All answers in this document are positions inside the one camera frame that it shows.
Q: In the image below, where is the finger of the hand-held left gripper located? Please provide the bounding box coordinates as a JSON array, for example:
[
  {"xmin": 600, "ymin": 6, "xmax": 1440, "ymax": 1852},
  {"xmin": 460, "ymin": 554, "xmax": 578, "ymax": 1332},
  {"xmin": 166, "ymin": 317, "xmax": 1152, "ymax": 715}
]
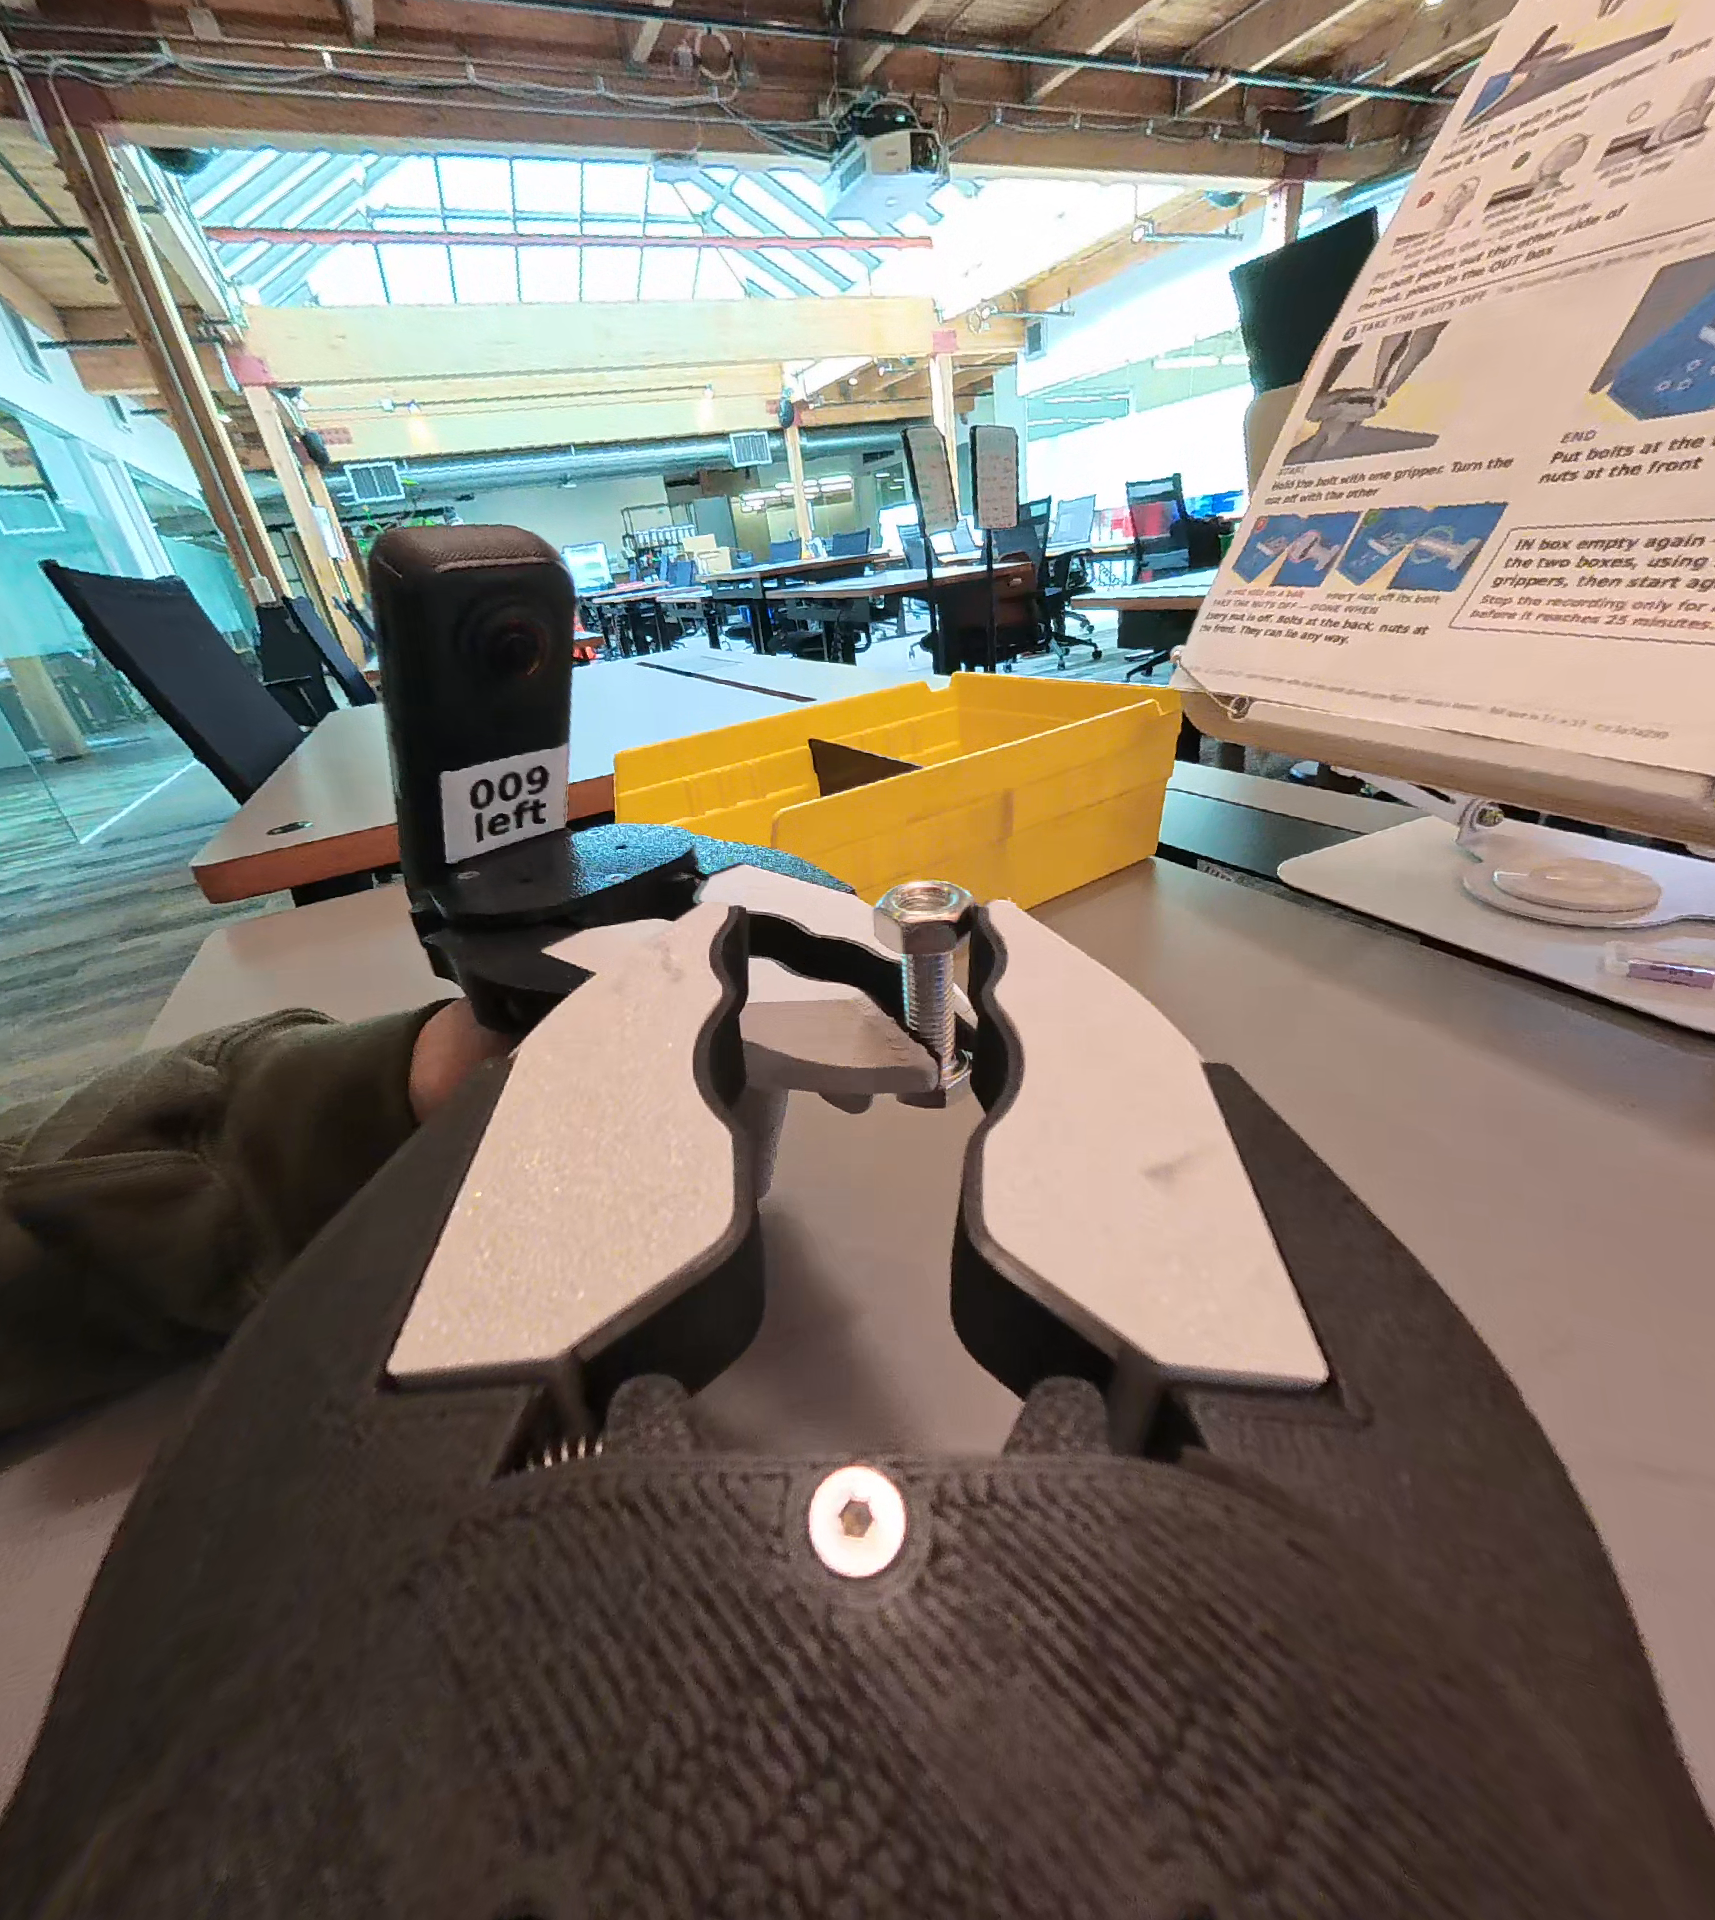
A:
[
  {"xmin": 738, "ymin": 884, "xmax": 904, "ymax": 993},
  {"xmin": 738, "ymin": 996, "xmax": 972, "ymax": 1113}
]

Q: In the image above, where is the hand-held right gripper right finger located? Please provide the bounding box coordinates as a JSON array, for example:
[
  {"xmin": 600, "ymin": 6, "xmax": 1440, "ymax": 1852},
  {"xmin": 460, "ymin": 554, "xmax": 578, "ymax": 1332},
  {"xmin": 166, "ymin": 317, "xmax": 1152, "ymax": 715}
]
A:
[{"xmin": 950, "ymin": 901, "xmax": 1332, "ymax": 1410}]

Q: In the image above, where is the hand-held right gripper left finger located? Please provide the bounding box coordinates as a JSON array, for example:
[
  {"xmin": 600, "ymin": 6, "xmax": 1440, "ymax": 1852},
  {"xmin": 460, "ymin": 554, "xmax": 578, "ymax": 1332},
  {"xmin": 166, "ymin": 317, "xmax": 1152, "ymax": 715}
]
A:
[{"xmin": 386, "ymin": 904, "xmax": 766, "ymax": 1399}]

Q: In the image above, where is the steel hex bolt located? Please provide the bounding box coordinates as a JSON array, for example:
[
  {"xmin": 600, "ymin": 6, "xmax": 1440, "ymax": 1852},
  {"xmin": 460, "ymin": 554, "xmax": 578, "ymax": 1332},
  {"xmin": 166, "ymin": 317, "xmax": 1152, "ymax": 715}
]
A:
[{"xmin": 890, "ymin": 936, "xmax": 982, "ymax": 1111}]

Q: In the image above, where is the yellow plastic bin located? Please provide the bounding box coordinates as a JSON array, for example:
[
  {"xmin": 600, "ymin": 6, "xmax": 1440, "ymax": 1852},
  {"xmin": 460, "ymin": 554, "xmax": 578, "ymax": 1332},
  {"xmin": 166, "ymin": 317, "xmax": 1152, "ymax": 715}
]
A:
[{"xmin": 612, "ymin": 670, "xmax": 1184, "ymax": 910}]

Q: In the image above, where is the person's left forearm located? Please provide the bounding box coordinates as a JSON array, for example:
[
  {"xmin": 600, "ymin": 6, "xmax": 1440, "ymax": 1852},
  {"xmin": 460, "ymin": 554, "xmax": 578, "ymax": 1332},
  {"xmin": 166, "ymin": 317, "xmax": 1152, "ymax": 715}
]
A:
[{"xmin": 0, "ymin": 1008, "xmax": 462, "ymax": 1481}]

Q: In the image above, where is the person's left hand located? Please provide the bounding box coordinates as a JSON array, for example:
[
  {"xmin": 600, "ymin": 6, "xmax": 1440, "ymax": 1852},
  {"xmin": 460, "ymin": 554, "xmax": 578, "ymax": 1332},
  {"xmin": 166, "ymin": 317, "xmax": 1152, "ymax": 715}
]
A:
[{"xmin": 408, "ymin": 996, "xmax": 526, "ymax": 1125}]

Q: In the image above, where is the black bin divider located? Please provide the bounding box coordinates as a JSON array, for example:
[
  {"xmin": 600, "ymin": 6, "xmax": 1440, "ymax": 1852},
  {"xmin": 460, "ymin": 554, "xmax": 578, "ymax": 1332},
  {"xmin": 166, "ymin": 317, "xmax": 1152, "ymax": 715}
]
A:
[{"xmin": 810, "ymin": 738, "xmax": 926, "ymax": 798}]

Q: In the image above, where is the black office chair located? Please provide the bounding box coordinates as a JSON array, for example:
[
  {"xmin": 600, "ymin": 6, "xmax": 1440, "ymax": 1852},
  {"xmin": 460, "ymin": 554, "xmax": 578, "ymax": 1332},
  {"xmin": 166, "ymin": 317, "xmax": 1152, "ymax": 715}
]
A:
[{"xmin": 40, "ymin": 558, "xmax": 380, "ymax": 805}]

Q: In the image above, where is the row of desks and chairs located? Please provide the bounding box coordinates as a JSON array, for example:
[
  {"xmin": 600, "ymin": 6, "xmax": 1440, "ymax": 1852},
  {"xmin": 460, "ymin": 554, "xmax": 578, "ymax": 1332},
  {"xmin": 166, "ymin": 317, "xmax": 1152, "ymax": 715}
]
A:
[{"xmin": 572, "ymin": 465, "xmax": 1190, "ymax": 679}]

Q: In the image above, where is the white stand base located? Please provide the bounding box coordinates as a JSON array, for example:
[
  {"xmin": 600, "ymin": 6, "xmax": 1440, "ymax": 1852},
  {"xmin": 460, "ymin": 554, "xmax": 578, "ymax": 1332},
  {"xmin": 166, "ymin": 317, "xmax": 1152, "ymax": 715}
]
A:
[{"xmin": 1278, "ymin": 795, "xmax": 1715, "ymax": 1049}]

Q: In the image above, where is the instruction sheet on stand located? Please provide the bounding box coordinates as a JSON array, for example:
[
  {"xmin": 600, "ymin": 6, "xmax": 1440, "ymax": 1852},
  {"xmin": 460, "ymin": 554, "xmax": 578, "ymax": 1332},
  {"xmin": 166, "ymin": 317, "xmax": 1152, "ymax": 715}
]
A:
[{"xmin": 1172, "ymin": 0, "xmax": 1715, "ymax": 870}]

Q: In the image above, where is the ceiling projector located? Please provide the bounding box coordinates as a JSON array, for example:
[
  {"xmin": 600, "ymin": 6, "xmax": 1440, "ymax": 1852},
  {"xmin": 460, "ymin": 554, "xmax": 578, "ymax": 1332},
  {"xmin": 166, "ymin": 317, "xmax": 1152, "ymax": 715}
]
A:
[{"xmin": 828, "ymin": 104, "xmax": 950, "ymax": 199}]

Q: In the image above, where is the black monitor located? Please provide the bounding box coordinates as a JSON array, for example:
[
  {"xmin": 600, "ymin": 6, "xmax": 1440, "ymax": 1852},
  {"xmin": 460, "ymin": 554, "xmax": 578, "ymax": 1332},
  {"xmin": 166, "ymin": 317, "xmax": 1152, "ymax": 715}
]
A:
[{"xmin": 1230, "ymin": 211, "xmax": 1380, "ymax": 397}]

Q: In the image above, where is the printed instruction sheet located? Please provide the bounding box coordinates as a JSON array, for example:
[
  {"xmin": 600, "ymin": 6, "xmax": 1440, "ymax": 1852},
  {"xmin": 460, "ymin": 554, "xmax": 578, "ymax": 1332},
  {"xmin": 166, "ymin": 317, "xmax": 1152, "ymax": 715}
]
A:
[{"xmin": 1188, "ymin": 0, "xmax": 1715, "ymax": 782}]

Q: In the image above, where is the wooden post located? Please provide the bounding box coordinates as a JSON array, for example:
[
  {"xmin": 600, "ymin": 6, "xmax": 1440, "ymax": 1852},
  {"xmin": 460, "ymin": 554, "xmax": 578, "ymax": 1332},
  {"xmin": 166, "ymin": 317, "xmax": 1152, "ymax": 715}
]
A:
[{"xmin": 48, "ymin": 121, "xmax": 292, "ymax": 602}]

